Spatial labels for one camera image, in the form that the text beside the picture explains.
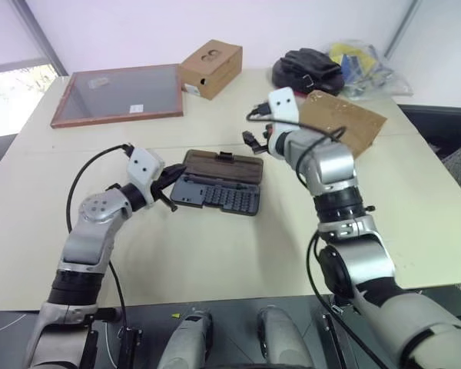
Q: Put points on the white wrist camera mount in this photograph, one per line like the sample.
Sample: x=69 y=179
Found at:
x=284 y=104
x=144 y=165

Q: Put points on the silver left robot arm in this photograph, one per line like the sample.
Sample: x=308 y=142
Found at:
x=88 y=238

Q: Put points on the dark grey screwdriver bit case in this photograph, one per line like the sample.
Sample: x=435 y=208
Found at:
x=230 y=198

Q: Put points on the brown cardboard box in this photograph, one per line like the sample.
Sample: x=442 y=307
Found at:
x=211 y=73

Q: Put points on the white paper label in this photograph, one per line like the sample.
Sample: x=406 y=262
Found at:
x=136 y=109

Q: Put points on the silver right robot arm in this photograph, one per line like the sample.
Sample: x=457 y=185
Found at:
x=369 y=261

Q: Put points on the grey rounded robot leg shell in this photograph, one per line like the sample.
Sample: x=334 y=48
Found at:
x=188 y=338
x=284 y=338

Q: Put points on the black fabric bag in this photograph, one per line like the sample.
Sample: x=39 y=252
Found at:
x=311 y=69

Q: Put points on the wooden framed glass tray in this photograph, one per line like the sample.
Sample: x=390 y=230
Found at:
x=119 y=96

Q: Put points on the brown cardboard sheet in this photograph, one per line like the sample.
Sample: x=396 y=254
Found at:
x=349 y=119

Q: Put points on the clear plastic bag with items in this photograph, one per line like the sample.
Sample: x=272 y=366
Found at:
x=372 y=73

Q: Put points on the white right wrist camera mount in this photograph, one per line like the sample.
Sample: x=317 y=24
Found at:
x=284 y=104

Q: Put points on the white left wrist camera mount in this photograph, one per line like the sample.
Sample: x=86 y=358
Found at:
x=144 y=165

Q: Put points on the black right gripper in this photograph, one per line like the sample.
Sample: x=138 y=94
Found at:
x=266 y=143

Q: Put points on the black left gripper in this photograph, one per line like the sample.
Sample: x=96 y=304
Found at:
x=160 y=184

